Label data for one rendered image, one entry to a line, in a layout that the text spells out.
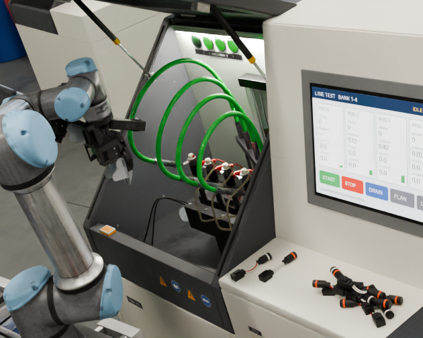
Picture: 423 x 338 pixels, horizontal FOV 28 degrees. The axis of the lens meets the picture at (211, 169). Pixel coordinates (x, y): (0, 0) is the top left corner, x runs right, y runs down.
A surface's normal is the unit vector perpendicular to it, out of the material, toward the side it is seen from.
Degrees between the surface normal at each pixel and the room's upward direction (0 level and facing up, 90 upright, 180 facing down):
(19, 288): 7
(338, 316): 0
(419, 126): 76
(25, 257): 0
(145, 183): 90
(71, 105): 91
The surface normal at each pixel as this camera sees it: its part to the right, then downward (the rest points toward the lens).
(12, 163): -0.03, 0.63
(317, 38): -0.77, 0.25
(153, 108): 0.63, 0.18
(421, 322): -0.26, -0.86
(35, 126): 0.92, -0.26
